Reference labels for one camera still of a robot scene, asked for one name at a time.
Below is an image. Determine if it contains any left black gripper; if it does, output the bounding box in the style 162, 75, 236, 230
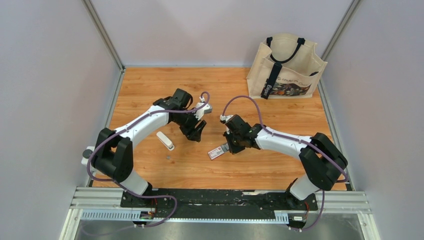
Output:
173, 108, 207, 143

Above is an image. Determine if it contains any red white staple box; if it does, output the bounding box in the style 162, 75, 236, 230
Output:
207, 143, 229, 160

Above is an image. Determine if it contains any white stapler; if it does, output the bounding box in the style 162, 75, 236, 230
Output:
156, 131, 175, 151

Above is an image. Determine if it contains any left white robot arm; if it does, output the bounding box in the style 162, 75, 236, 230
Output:
81, 88, 212, 208

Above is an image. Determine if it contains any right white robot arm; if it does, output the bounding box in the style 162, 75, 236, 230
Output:
220, 114, 348, 210

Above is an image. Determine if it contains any beige canvas tote bag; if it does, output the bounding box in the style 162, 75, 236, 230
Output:
246, 33, 328, 99

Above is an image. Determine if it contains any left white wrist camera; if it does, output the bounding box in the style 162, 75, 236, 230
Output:
194, 96, 213, 120

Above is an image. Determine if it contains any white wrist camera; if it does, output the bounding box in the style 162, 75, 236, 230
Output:
194, 96, 213, 120
219, 114, 233, 124

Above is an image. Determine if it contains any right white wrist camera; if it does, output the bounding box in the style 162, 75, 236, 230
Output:
219, 114, 233, 124

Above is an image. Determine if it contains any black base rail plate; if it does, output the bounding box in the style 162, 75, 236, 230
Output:
120, 188, 319, 220

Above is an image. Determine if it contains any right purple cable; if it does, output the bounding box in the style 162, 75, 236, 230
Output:
219, 95, 349, 232

